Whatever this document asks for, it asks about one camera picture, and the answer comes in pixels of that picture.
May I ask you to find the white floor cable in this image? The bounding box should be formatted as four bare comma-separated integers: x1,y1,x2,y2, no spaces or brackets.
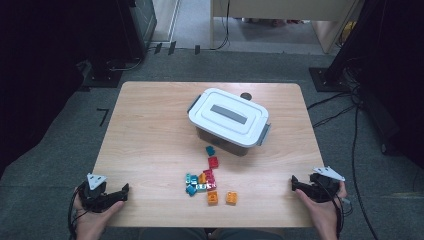
108,58,144,73

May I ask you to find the person's right hand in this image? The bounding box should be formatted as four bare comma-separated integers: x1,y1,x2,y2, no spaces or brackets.
295,182,348,240

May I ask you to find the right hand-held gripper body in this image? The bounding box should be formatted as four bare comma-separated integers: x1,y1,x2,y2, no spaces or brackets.
308,165,346,204

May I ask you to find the angled black tape mark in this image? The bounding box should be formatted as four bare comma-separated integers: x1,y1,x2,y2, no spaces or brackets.
96,108,110,128

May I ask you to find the black curtain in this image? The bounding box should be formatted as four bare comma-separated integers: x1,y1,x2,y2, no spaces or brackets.
0,0,134,174
328,0,424,168

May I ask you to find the black hanging cable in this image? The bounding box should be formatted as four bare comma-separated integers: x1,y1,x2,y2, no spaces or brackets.
213,0,232,51

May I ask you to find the black stand base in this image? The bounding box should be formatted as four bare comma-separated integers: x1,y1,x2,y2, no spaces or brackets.
83,59,123,88
308,66,348,93

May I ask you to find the person's left hand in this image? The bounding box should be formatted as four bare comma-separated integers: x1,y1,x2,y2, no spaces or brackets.
73,196,126,240

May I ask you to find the long red printed toy brick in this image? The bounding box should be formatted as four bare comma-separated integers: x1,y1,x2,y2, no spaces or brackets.
202,168,218,192

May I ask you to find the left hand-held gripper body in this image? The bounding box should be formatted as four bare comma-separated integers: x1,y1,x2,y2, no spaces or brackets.
78,172,116,214

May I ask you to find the light wooden desk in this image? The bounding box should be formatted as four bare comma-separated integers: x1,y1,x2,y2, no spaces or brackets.
209,0,364,54

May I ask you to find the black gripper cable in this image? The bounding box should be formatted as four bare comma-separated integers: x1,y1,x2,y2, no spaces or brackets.
328,182,354,239
67,186,84,240

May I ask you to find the yellow object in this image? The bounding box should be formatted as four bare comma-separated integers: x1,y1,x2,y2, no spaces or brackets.
341,20,357,46

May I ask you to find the white box lid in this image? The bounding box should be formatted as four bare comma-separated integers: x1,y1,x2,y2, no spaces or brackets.
187,87,270,148

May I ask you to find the dark glass-fronted cabinet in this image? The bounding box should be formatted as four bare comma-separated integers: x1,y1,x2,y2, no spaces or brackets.
129,0,158,51

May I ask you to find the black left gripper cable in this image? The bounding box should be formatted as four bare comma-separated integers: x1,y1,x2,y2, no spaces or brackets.
67,186,84,240

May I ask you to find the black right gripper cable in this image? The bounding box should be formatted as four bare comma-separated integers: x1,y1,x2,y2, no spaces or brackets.
328,182,354,239

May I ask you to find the long black floor cable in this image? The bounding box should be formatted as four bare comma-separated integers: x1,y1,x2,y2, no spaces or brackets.
351,106,379,240

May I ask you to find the clear brown storage box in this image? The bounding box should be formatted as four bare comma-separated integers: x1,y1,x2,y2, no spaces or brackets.
187,94,272,158

